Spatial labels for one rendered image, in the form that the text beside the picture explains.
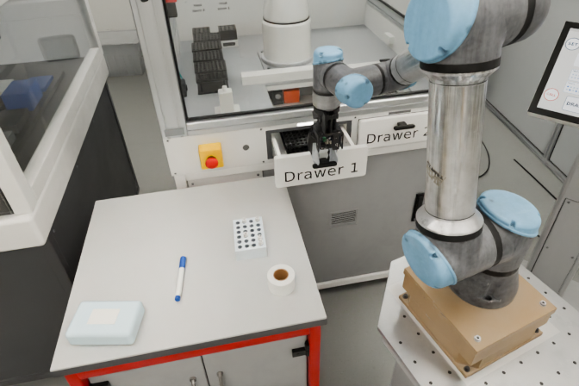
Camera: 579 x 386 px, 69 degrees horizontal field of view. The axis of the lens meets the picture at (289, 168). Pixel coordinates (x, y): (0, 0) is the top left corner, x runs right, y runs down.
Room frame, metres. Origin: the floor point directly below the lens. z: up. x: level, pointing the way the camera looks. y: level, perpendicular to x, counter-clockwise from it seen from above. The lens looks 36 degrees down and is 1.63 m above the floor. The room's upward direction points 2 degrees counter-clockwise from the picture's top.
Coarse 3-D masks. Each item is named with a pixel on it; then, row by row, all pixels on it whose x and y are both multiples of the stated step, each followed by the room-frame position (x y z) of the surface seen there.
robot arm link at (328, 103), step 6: (318, 96) 0.98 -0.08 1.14; (324, 96) 0.97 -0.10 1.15; (330, 96) 0.97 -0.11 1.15; (318, 102) 0.98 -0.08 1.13; (324, 102) 0.97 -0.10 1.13; (330, 102) 0.97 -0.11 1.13; (336, 102) 0.98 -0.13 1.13; (318, 108) 0.98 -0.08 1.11; (324, 108) 0.97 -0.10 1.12; (330, 108) 0.97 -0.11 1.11; (336, 108) 0.99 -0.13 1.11
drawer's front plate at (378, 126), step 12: (360, 120) 1.23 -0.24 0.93; (372, 120) 1.22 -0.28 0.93; (384, 120) 1.23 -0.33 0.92; (396, 120) 1.24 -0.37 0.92; (408, 120) 1.24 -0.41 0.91; (420, 120) 1.25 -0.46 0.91; (360, 132) 1.21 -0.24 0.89; (372, 132) 1.22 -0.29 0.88; (384, 132) 1.23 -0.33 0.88; (396, 132) 1.24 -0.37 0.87; (420, 132) 1.25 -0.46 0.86; (360, 144) 1.22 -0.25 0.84; (372, 144) 1.22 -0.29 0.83; (384, 144) 1.23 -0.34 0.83
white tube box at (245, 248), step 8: (240, 224) 0.88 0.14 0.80; (248, 224) 0.88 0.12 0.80; (256, 224) 0.88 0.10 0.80; (240, 232) 0.85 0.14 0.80; (248, 232) 0.85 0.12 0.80; (256, 232) 0.85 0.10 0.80; (240, 240) 0.82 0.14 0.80; (248, 240) 0.82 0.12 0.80; (256, 240) 0.81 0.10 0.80; (264, 240) 0.81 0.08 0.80; (240, 248) 0.80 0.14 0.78; (248, 248) 0.79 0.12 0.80; (256, 248) 0.79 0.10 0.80; (264, 248) 0.79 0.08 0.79; (240, 256) 0.78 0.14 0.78; (248, 256) 0.78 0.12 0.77; (256, 256) 0.79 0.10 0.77; (264, 256) 0.79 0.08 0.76
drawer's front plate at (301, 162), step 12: (276, 156) 1.03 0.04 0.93; (288, 156) 1.03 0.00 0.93; (300, 156) 1.03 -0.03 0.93; (324, 156) 1.04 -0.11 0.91; (348, 156) 1.05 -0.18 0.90; (360, 156) 1.06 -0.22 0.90; (276, 168) 1.02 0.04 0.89; (288, 168) 1.02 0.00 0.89; (300, 168) 1.03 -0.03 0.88; (312, 168) 1.03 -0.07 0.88; (324, 168) 1.04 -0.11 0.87; (336, 168) 1.05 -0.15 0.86; (348, 168) 1.05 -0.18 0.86; (360, 168) 1.06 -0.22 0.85; (276, 180) 1.01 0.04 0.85; (288, 180) 1.02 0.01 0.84; (300, 180) 1.03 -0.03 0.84; (312, 180) 1.03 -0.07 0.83; (324, 180) 1.04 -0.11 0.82
